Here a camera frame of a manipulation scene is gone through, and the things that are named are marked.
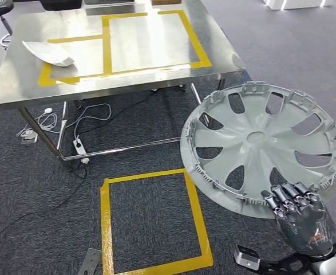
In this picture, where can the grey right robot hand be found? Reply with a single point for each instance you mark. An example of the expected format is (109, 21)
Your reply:
(305, 227)

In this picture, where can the grey plastic wheel cover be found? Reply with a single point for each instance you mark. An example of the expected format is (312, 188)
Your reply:
(259, 144)

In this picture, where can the stainless steel workbench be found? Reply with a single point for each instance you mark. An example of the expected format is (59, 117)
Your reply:
(156, 41)

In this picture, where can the yellow tape on workbench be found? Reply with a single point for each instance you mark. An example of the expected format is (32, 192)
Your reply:
(106, 45)

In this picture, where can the white curved plastic part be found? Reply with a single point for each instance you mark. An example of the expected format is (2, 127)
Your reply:
(48, 53)

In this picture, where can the white display platform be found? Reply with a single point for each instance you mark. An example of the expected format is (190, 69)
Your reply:
(296, 4)

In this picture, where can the yellow floor tape square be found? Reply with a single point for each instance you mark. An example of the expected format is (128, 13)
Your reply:
(106, 227)

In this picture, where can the grey metal plate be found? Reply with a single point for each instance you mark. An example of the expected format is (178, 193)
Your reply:
(89, 262)

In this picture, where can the white power strip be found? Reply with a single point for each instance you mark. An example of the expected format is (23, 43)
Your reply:
(80, 150)

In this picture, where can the grey floor socket box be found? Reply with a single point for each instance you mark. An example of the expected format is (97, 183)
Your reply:
(29, 136)

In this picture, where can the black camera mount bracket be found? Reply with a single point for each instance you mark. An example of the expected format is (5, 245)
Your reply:
(284, 265)

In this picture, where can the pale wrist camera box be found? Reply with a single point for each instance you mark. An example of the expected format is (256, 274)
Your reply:
(246, 258)

